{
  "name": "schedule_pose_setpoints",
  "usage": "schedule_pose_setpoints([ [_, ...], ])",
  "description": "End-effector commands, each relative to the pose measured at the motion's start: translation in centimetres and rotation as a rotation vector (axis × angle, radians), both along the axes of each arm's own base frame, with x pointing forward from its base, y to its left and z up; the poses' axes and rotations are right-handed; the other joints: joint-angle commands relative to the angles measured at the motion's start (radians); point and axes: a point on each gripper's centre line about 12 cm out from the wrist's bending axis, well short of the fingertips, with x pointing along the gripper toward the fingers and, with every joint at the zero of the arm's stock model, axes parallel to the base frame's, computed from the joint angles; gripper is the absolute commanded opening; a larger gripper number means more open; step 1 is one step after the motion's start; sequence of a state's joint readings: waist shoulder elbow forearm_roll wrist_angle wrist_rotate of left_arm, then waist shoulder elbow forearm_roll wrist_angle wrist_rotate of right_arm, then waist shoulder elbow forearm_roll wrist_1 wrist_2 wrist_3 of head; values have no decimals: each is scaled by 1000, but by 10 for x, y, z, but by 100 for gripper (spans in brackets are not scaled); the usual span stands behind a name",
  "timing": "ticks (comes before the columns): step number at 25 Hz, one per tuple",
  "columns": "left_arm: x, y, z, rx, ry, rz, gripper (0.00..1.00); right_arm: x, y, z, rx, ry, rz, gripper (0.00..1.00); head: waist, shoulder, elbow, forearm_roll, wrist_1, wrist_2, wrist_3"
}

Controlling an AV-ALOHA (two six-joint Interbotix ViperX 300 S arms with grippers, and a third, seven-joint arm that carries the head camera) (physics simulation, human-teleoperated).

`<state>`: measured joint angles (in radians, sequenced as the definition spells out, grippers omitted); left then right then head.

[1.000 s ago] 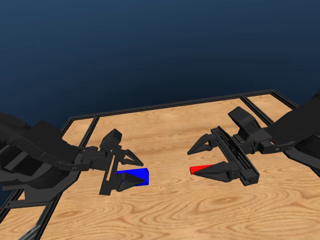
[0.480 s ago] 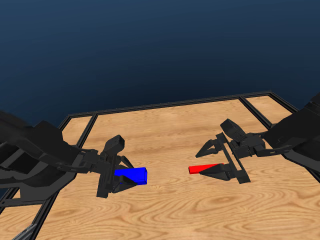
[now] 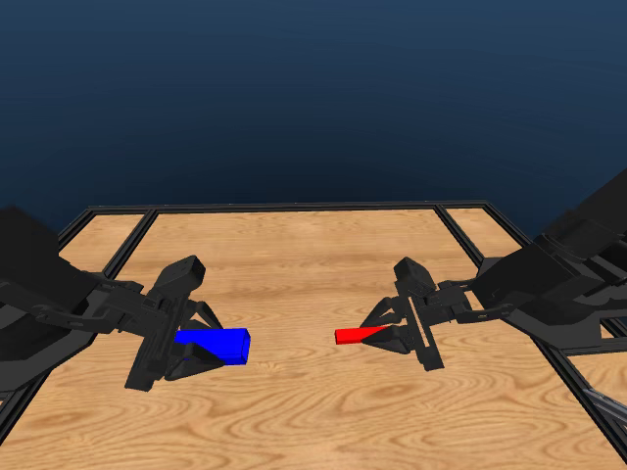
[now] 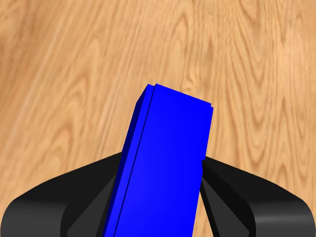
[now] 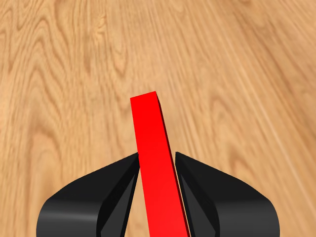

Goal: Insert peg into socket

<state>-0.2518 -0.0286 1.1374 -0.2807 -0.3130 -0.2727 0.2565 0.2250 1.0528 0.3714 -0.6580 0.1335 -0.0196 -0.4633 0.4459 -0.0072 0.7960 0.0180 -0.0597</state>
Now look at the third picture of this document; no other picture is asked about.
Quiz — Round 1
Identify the blue hollow socket block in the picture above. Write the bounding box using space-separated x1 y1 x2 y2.
173 327 252 366

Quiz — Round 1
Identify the thin red peg bar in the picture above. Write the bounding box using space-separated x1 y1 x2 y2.
334 324 393 346

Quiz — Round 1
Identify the black table frame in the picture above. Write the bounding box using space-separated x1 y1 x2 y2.
0 199 627 459

